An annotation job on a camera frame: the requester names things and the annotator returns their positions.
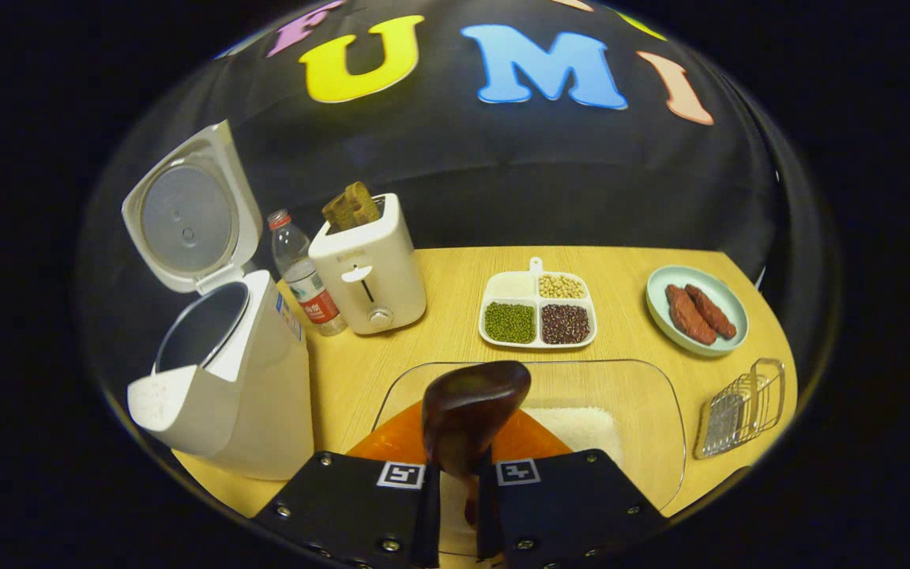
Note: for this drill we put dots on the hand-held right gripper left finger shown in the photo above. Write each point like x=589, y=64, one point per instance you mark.
x=344, y=506

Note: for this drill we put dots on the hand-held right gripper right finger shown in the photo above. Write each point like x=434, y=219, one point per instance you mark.
x=573, y=506

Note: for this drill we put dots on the clear box of rice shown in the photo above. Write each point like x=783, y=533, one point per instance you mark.
x=581, y=427

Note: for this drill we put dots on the white rice cooker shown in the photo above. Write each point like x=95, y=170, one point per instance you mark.
x=250, y=411

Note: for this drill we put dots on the dark wooden spoon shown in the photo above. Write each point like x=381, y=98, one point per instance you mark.
x=471, y=403

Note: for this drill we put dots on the white divided dish of beans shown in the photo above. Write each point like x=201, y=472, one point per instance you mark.
x=538, y=310

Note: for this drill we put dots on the red meat piece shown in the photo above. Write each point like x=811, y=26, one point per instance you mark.
x=714, y=314
x=688, y=316

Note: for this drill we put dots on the clear water bottle red label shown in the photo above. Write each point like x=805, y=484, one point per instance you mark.
x=309, y=284

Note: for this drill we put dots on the white toaster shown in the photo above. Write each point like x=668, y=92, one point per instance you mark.
x=368, y=276

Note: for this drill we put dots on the pale green plate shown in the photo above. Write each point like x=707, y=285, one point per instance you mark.
x=731, y=304

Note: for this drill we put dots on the brown bread slice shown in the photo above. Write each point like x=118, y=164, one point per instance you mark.
x=364, y=201
x=338, y=213

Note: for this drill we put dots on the black backdrop cloth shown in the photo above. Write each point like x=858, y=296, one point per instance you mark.
x=463, y=166

